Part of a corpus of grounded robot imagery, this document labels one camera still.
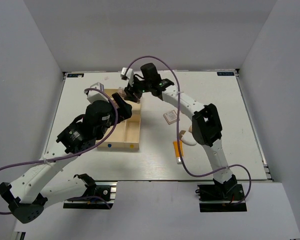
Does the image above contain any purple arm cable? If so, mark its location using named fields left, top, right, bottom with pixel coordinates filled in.
left=0, top=87, right=119, bottom=216
left=126, top=55, right=252, bottom=206

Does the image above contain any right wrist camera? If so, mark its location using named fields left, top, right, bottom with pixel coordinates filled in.
left=120, top=67, right=134, bottom=85

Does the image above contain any blue logo sticker right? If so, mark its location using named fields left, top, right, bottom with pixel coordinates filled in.
left=216, top=71, right=235, bottom=77

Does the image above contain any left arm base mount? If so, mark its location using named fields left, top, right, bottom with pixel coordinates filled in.
left=63, top=181, right=117, bottom=210

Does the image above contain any blue logo sticker left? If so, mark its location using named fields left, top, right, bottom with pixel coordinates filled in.
left=66, top=73, right=85, bottom=78

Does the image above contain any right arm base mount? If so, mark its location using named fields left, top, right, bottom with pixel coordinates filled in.
left=195, top=184, right=247, bottom=213

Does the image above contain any orange cream tube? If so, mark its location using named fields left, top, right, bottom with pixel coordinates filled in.
left=173, top=141, right=184, bottom=165

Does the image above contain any blue logo sticker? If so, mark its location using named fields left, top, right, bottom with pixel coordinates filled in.
left=216, top=71, right=235, bottom=77
left=66, top=73, right=85, bottom=78

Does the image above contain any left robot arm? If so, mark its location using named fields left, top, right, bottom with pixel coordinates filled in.
left=0, top=93, right=132, bottom=224

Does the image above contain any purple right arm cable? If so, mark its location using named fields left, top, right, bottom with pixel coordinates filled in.
left=126, top=55, right=252, bottom=206

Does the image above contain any white bottle brown cap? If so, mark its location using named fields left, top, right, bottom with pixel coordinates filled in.
left=178, top=130, right=197, bottom=147

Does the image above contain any pink clear eyeshadow palette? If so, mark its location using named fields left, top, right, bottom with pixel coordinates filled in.
left=117, top=87, right=141, bottom=104

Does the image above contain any pink square compact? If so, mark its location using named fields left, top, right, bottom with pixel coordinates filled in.
left=163, top=110, right=179, bottom=125

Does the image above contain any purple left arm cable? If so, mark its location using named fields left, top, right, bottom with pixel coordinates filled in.
left=0, top=87, right=119, bottom=216

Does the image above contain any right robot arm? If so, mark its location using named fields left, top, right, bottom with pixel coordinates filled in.
left=121, top=63, right=237, bottom=200

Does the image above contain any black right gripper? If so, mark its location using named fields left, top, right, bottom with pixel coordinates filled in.
left=124, top=75, right=152, bottom=103

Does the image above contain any cream compartment organizer tray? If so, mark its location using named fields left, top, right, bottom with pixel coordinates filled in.
left=97, top=101, right=142, bottom=151

